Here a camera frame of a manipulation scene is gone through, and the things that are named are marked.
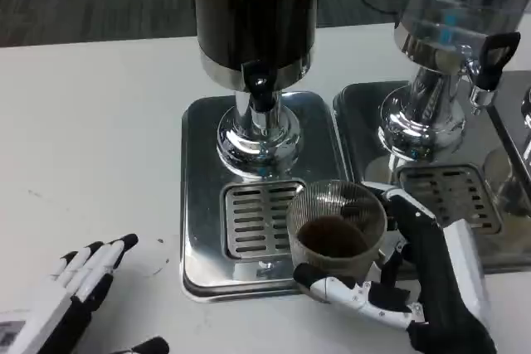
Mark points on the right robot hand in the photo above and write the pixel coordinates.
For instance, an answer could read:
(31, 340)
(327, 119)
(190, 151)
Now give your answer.
(435, 279)

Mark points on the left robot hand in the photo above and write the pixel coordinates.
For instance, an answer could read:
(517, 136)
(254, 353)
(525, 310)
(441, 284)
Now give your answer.
(45, 308)

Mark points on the clear drink dispenser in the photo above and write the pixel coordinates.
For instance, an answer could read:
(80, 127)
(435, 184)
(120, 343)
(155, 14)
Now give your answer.
(439, 14)

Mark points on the steel base tray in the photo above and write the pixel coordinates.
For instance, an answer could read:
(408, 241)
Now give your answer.
(361, 122)
(203, 205)

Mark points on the steel drip grid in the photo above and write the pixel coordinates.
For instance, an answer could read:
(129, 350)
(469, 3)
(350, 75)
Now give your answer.
(448, 192)
(253, 221)

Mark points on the dark drink dispenser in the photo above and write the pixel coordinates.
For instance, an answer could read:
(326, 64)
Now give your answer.
(253, 10)

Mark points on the polished steel box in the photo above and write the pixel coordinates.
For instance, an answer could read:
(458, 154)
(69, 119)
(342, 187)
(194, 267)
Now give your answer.
(514, 122)

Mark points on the clear ribbed glass cup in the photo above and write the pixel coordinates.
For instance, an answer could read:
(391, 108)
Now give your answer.
(332, 213)

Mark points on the black tap with chrome spout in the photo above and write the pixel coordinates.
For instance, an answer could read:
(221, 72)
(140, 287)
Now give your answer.
(259, 88)

